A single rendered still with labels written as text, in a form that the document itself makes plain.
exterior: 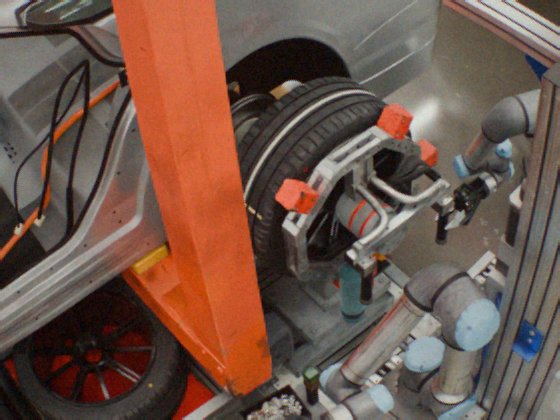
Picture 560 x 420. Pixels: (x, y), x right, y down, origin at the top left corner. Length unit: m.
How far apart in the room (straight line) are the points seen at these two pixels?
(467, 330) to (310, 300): 1.58
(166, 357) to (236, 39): 1.10
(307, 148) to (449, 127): 1.80
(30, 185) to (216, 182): 1.31
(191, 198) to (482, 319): 0.73
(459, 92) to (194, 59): 2.87
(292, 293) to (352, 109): 0.98
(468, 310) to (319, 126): 0.96
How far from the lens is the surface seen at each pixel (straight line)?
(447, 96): 4.53
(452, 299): 1.96
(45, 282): 2.81
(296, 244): 2.72
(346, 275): 2.87
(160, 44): 1.75
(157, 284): 2.99
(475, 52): 4.84
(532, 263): 1.99
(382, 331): 2.09
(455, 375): 2.16
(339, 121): 2.69
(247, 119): 3.07
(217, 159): 2.05
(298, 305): 3.43
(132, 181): 2.77
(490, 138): 2.59
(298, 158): 2.65
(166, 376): 3.00
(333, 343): 3.41
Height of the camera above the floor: 3.07
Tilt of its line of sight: 50 degrees down
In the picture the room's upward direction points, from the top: 7 degrees counter-clockwise
